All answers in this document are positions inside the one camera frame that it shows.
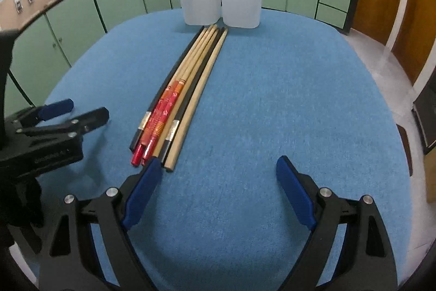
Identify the plain wooden chopstick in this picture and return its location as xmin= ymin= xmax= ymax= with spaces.
xmin=164 ymin=28 xmax=229 ymax=172
xmin=152 ymin=24 xmax=219 ymax=158

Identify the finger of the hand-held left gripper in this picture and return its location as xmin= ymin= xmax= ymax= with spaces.
xmin=21 ymin=107 xmax=110 ymax=142
xmin=14 ymin=99 xmax=75 ymax=128

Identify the blue table mat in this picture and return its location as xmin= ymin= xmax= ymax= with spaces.
xmin=25 ymin=9 xmax=413 ymax=291

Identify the brown doormat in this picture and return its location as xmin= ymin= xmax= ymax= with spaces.
xmin=397 ymin=124 xmax=414 ymax=176

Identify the black glass-front cabinet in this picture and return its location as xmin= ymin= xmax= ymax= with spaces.
xmin=412 ymin=73 xmax=436 ymax=155

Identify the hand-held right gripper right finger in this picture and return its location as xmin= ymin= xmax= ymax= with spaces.
xmin=276 ymin=155 xmax=399 ymax=291

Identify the red patterned chopstick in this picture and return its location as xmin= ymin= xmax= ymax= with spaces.
xmin=132 ymin=26 xmax=209 ymax=166
xmin=141 ymin=24 xmax=215 ymax=166

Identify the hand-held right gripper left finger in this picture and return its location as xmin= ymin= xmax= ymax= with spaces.
xmin=39 ymin=157 xmax=162 ymax=291

